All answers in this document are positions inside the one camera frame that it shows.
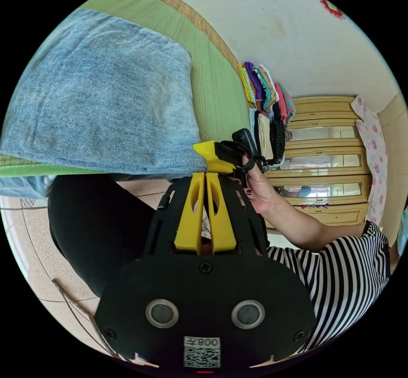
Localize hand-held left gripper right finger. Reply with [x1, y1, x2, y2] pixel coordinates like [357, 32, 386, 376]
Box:
[206, 172, 238, 255]

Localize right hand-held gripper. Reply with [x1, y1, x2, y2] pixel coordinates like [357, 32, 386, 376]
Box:
[192, 140, 267, 188]

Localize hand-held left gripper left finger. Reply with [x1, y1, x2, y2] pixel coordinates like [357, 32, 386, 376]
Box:
[173, 172, 205, 255]

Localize blue jeans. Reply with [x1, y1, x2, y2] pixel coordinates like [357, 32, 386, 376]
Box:
[0, 8, 210, 200]

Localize person's right forearm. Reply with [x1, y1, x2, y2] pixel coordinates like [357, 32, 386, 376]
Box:
[263, 193, 370, 254]

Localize person's right hand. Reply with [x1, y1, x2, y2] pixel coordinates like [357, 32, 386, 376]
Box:
[230, 155, 279, 215]

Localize pile of clothes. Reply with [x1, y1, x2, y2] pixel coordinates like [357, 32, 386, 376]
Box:
[238, 61, 296, 167]

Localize person's body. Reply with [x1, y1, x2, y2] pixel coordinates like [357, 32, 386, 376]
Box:
[48, 173, 392, 353]

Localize yellow wooden cupboard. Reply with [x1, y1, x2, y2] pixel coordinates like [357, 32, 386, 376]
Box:
[264, 96, 373, 229]

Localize white floral cloth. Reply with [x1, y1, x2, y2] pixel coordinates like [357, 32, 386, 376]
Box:
[350, 95, 389, 225]

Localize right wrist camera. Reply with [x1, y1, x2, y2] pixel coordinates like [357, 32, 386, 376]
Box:
[232, 128, 259, 157]

